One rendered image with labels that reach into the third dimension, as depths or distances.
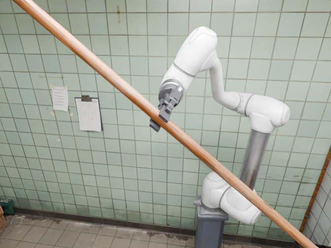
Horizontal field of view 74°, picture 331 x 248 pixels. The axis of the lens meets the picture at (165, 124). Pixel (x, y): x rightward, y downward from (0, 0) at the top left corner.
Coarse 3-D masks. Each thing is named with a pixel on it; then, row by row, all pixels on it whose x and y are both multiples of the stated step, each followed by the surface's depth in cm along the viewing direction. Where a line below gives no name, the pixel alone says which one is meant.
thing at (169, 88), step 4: (164, 88) 73; (168, 88) 73; (172, 88) 73; (160, 92) 74; (164, 92) 74; (168, 92) 73; (172, 92) 70; (160, 96) 74; (164, 96) 74; (164, 100) 71; (164, 104) 70
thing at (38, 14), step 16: (16, 0) 50; (32, 0) 52; (32, 16) 52; (48, 16) 52; (64, 32) 52; (80, 48) 53; (96, 64) 54; (112, 80) 55; (128, 96) 56; (144, 112) 58; (176, 128) 59; (192, 144) 60; (208, 160) 61; (224, 176) 62; (240, 192) 64; (272, 208) 67; (288, 224) 67; (304, 240) 68
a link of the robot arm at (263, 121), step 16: (256, 96) 117; (256, 112) 114; (272, 112) 108; (288, 112) 109; (256, 128) 116; (272, 128) 113; (256, 144) 119; (256, 160) 121; (240, 176) 128; (256, 176) 125; (224, 192) 138; (224, 208) 136; (240, 208) 128; (256, 208) 126
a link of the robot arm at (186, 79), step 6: (174, 66) 82; (168, 72) 83; (174, 72) 81; (180, 72) 81; (168, 78) 82; (174, 78) 81; (180, 78) 81; (186, 78) 82; (192, 78) 83; (186, 84) 83; (186, 90) 85
